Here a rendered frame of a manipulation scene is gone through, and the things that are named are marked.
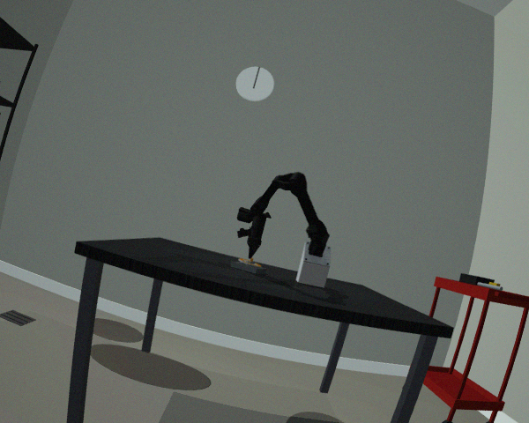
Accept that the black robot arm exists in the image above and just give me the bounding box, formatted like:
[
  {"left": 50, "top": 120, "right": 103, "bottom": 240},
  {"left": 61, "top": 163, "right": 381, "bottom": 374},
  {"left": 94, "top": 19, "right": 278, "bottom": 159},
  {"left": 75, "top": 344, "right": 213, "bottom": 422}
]
[{"left": 237, "top": 172, "right": 330, "bottom": 257}]

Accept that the orange ring-shaped plate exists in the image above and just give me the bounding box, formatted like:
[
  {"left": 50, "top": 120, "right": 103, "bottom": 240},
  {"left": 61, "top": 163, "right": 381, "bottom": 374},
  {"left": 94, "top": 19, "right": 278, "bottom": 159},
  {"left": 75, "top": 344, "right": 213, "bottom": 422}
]
[{"left": 238, "top": 258, "right": 262, "bottom": 268}]

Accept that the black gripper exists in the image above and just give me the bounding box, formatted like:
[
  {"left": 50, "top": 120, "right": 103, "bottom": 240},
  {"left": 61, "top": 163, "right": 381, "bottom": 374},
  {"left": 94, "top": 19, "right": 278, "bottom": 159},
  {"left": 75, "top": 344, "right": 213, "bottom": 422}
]
[{"left": 247, "top": 224, "right": 264, "bottom": 259}]

